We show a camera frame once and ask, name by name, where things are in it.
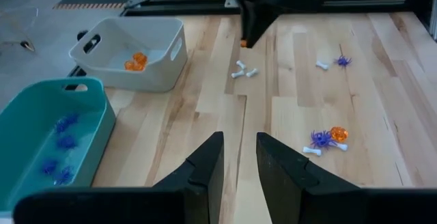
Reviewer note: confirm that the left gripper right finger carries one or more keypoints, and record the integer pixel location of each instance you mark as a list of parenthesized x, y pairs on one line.
[(290, 196)]

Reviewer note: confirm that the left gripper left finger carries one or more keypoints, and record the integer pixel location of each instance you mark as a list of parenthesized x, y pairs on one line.
[(205, 190)]

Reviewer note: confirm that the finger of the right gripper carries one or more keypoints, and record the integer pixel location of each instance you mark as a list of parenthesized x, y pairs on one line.
[(261, 19), (246, 19)]

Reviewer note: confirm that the white plastic bin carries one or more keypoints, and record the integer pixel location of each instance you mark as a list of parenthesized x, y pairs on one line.
[(160, 77)]

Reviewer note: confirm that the teal plastic bin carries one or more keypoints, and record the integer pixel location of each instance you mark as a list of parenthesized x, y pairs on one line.
[(99, 132)]

